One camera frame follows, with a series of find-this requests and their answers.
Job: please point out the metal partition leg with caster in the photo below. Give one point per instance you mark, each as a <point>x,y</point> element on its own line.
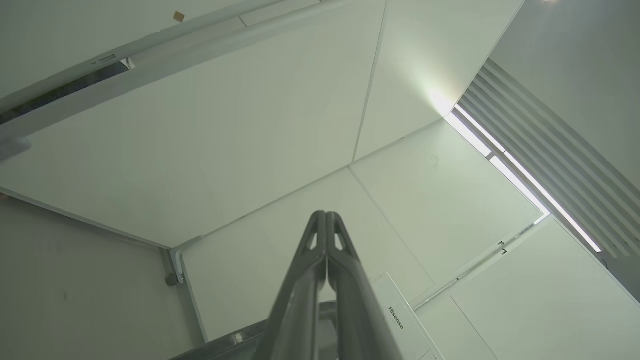
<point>175,265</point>

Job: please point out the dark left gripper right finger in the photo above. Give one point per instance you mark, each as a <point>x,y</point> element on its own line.
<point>355,310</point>

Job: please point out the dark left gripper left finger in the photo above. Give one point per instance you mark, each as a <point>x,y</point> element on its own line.
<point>300,300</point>

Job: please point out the white Hisense washing machine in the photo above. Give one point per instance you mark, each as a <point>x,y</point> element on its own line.
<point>410,330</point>

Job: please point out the small brown tape square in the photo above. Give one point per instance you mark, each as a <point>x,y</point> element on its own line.
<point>179,16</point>

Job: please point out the white slatted blind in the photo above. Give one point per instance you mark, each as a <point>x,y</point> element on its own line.
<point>550,145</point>

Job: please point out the bright light strip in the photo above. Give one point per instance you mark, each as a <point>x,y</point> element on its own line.
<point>477,140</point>

